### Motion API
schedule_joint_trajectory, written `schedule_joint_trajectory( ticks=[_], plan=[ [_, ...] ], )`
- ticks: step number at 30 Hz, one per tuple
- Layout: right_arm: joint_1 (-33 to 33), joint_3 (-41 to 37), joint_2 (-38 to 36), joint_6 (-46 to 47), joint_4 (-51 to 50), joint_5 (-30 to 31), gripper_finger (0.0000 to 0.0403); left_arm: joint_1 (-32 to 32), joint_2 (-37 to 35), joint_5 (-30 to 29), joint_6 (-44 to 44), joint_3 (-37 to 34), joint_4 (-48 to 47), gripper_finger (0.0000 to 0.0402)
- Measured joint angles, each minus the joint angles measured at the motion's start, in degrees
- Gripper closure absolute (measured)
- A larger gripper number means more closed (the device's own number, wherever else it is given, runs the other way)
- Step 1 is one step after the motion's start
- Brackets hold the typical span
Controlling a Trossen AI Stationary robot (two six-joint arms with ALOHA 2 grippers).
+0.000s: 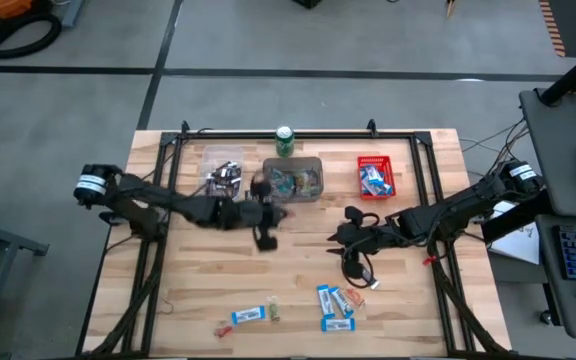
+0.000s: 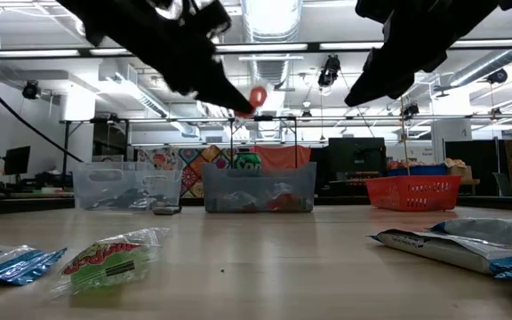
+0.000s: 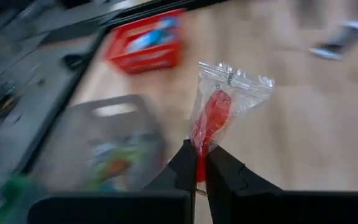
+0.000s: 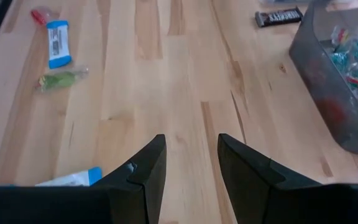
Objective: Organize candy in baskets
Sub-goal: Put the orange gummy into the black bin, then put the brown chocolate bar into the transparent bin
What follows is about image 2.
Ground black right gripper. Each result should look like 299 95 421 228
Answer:
344 0 501 108

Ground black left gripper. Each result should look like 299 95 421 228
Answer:
55 0 257 115

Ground red Ring Pop gummy packet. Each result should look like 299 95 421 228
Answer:
267 193 305 212
218 190 260 212
236 85 268 119

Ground thin pole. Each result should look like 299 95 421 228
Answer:
398 95 412 178

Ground colourful patchwork quilt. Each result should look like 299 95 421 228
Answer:
136 144 240 200

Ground white cabinet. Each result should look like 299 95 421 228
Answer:
430 118 474 164

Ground green Sprite can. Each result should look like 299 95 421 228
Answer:
232 150 262 171

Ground black television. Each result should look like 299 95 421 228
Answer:
326 136 388 196

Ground grey translucent plastic bin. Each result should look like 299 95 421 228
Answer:
201 162 318 213

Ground blue tub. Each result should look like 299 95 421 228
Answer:
387 164 451 178

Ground orange cloth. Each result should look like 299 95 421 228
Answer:
253 145 313 170

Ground cardboard box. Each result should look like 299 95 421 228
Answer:
446 158 475 181

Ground black partition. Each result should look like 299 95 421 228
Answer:
444 140 503 197

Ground red plastic basket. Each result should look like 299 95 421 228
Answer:
365 175 462 212

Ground grey chair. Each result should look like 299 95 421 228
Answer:
492 172 512 197

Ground clear plastic bin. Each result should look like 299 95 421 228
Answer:
72 162 184 211

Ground black computer monitor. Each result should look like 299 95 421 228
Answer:
3 145 32 177

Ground white rectangular air duct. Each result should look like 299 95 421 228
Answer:
98 57 202 139

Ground silver ventilation duct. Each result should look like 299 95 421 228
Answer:
240 0 305 143

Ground long ceiling light rail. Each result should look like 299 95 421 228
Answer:
0 38 512 61

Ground black hanging cable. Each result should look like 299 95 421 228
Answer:
0 67 84 164

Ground green Ring Pop gummy packet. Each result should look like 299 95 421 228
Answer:
51 227 172 298

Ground black metal table frame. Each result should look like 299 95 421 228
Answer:
0 194 512 215

